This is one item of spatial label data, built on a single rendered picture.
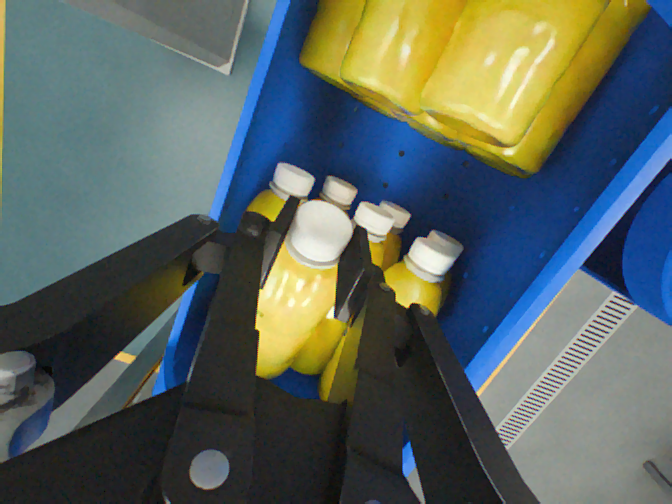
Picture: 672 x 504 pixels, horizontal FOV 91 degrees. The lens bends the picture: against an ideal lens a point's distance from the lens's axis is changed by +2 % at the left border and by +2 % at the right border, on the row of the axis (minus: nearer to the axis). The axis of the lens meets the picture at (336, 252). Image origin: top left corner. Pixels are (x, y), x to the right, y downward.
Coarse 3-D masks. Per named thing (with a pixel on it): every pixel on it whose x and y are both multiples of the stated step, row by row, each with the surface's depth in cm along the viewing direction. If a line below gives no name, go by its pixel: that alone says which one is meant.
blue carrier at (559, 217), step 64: (640, 64) 27; (256, 128) 28; (320, 128) 37; (384, 128) 39; (576, 128) 30; (640, 128) 24; (256, 192) 35; (384, 192) 42; (448, 192) 40; (512, 192) 34; (576, 192) 28; (640, 192) 18; (512, 256) 32; (576, 256) 18; (192, 320) 36; (448, 320) 37; (512, 320) 20
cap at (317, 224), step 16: (304, 208) 20; (320, 208) 21; (336, 208) 22; (304, 224) 20; (320, 224) 20; (336, 224) 21; (304, 240) 19; (320, 240) 19; (336, 240) 20; (320, 256) 20; (336, 256) 21
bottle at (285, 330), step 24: (288, 240) 21; (288, 264) 21; (312, 264) 21; (336, 264) 23; (264, 288) 22; (288, 288) 21; (312, 288) 21; (264, 312) 23; (288, 312) 22; (312, 312) 23; (264, 336) 25; (288, 336) 25; (264, 360) 28; (288, 360) 29
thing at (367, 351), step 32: (384, 288) 14; (352, 320) 15; (384, 320) 12; (352, 352) 10; (384, 352) 10; (352, 384) 8; (384, 384) 8; (352, 416) 7; (384, 416) 7; (352, 448) 6; (384, 448) 6; (352, 480) 5; (384, 480) 5
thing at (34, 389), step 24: (0, 360) 5; (24, 360) 5; (0, 384) 5; (24, 384) 5; (48, 384) 6; (0, 408) 5; (24, 408) 6; (48, 408) 6; (0, 432) 5; (24, 432) 5; (0, 456) 5
